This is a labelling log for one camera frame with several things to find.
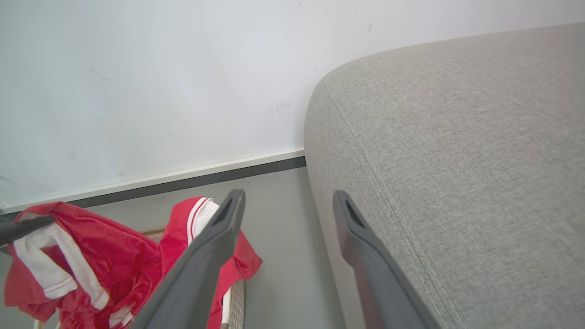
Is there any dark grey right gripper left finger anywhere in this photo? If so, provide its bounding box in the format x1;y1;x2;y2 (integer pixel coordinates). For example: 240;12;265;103
129;189;246;329

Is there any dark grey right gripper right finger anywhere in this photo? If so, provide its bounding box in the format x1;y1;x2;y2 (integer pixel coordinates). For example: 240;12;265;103
332;190;441;329

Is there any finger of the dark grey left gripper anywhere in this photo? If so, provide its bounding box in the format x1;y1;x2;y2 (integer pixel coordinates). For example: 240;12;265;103
0;215;56;248

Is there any red garment with white trim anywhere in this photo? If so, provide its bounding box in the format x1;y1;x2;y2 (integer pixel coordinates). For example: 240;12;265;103
4;196;264;329

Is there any white perforated laundry basket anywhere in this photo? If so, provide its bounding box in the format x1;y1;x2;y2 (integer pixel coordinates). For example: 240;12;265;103
33;226;246;329

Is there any white and black baseboard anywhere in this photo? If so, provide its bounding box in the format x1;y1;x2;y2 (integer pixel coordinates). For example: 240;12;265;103
0;147;306;215

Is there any grey fabric sofa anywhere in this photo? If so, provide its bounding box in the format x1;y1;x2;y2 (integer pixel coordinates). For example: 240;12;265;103
304;23;585;329

